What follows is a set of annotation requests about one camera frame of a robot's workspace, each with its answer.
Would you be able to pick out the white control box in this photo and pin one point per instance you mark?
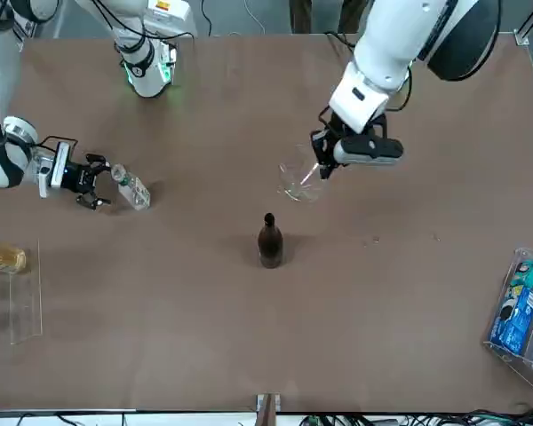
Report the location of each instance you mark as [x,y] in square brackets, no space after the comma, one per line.
[169,10]

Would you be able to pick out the clear acrylic snack shelf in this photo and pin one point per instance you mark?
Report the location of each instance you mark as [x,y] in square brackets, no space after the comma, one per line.
[524,368]

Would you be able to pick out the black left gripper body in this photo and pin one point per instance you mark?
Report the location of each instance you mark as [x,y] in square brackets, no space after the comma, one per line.
[377,128]

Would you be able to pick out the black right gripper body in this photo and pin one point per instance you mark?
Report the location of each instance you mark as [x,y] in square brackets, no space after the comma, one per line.
[77,177]

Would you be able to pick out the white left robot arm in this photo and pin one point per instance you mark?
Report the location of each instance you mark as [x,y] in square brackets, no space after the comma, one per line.
[382,53]

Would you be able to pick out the clear acrylic bottle shelf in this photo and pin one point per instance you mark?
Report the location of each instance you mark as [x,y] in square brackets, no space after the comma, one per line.
[22,310]

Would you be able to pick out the teal snack box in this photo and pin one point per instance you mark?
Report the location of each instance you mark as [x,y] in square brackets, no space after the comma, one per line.
[526,277]

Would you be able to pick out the clear plastic drink bottle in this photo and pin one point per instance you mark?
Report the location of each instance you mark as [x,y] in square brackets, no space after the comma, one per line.
[135,191]

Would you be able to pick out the blue cookie box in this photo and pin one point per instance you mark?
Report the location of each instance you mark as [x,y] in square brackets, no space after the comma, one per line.
[515,319]

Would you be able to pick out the white-capped yellow tea bottle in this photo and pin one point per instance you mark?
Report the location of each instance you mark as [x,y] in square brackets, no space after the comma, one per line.
[4,257]

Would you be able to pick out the dark glass bottle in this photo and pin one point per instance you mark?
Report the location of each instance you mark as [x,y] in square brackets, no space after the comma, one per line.
[271,244]

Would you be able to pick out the aluminium frame post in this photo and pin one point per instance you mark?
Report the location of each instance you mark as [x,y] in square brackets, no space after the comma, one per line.
[268,410]

